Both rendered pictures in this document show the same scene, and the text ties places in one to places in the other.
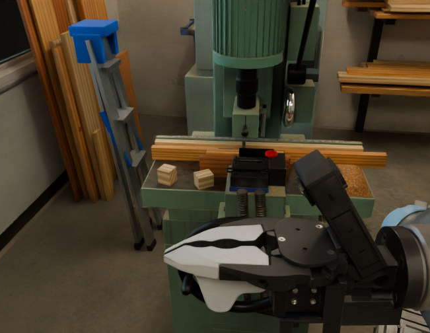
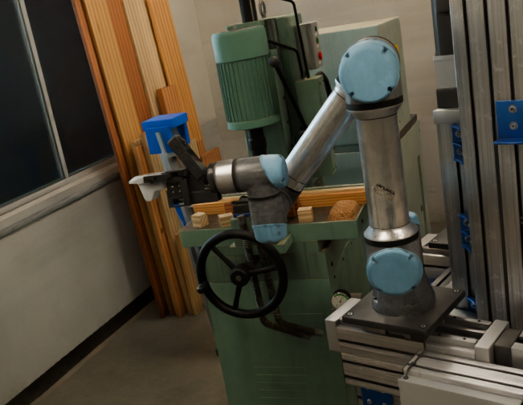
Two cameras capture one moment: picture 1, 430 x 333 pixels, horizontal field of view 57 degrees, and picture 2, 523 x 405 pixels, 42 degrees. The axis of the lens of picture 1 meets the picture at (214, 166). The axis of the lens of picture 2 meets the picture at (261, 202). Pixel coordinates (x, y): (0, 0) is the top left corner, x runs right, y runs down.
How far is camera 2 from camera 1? 130 cm
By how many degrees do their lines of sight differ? 19
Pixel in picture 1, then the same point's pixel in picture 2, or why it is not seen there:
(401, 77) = not seen: outside the picture
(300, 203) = (300, 231)
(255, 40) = (248, 108)
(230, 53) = (233, 120)
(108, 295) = (183, 393)
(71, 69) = (151, 166)
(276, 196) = not seen: hidden behind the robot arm
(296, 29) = (303, 97)
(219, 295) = (147, 193)
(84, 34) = (154, 127)
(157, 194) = (191, 235)
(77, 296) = (152, 394)
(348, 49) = not seen: hidden behind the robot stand
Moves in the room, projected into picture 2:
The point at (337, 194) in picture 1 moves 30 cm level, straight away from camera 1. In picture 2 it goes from (177, 145) to (251, 116)
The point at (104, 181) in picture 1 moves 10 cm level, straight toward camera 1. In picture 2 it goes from (189, 290) to (190, 297)
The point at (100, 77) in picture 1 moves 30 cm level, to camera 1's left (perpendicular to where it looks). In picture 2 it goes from (169, 165) to (108, 173)
